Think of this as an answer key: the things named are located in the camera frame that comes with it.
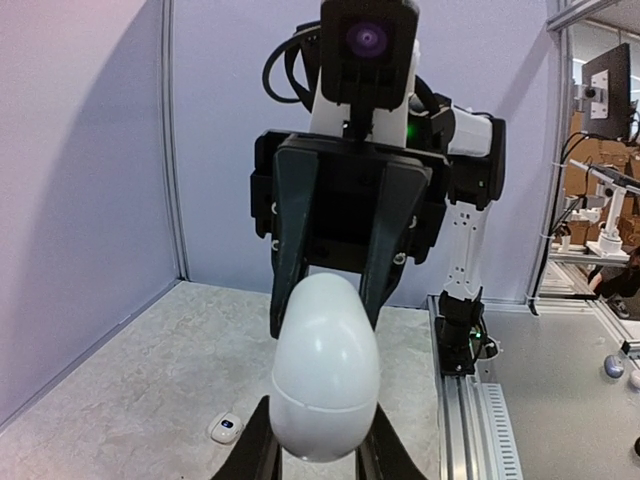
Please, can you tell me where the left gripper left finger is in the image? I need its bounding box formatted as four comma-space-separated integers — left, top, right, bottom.
211, 397, 283, 480

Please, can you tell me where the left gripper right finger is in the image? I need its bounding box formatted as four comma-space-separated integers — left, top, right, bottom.
355, 404, 427, 480

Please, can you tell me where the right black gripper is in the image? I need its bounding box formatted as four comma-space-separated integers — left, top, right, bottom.
250, 130, 450, 339

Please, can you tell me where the white stem earbud charging case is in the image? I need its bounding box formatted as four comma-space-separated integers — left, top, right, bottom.
208, 412, 244, 445

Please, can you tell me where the white oval charging case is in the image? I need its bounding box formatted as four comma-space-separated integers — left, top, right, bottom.
269, 273, 381, 463

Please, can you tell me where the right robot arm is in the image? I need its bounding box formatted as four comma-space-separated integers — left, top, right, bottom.
250, 93, 506, 337

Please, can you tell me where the blue case on neighbour table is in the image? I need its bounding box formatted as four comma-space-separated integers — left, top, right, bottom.
603, 355, 625, 379

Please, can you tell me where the white case on neighbour table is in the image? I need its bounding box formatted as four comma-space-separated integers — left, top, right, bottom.
629, 370, 640, 389

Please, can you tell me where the person in black shirt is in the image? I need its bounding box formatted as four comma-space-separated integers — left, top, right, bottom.
587, 247, 639, 320

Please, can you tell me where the aluminium front rail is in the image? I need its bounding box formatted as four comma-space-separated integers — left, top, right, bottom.
427, 294, 526, 480

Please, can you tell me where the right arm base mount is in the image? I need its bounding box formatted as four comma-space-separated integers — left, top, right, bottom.
435, 291, 499, 377

